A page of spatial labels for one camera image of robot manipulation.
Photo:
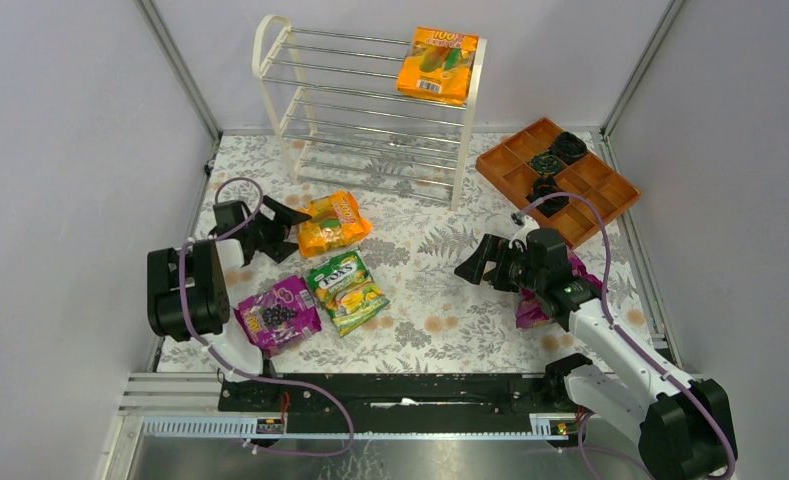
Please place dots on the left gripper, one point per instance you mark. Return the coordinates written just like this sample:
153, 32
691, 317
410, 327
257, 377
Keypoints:
269, 225

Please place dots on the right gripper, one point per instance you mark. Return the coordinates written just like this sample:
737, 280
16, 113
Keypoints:
495, 263

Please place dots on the orange mango candy bag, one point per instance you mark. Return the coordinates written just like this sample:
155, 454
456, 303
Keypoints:
335, 222
438, 66

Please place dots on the green Fox's candy bag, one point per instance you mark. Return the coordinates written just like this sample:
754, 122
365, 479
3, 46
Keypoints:
347, 291

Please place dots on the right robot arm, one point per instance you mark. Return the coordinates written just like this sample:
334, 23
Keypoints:
682, 426

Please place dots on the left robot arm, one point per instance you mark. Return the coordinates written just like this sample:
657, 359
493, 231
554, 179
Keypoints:
187, 295

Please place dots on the purple grape candy bag right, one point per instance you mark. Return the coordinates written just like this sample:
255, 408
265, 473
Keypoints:
529, 312

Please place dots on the purple grape candy bag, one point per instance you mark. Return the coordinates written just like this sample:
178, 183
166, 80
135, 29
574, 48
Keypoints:
279, 318
529, 312

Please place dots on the purple grape candy bag left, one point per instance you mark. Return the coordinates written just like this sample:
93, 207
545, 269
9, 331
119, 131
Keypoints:
279, 318

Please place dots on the white metal shelf rack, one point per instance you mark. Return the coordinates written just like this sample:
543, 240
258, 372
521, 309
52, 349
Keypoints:
332, 102

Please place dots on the black round object bottom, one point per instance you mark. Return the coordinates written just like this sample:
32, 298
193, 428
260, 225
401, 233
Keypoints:
546, 195

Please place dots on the black round object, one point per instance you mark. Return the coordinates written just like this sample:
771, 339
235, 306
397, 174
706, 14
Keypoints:
546, 195
568, 148
546, 164

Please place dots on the black round object middle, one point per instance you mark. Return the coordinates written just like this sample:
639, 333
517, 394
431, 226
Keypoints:
546, 164

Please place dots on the orange compartment tray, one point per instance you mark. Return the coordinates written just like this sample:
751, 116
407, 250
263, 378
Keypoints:
508, 167

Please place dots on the white floral tablecloth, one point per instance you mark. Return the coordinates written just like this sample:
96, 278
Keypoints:
435, 322

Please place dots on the black round object top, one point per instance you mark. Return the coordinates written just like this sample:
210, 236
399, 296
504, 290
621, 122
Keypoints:
568, 148

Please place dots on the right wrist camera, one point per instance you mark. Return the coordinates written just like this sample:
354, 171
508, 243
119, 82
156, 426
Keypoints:
525, 224

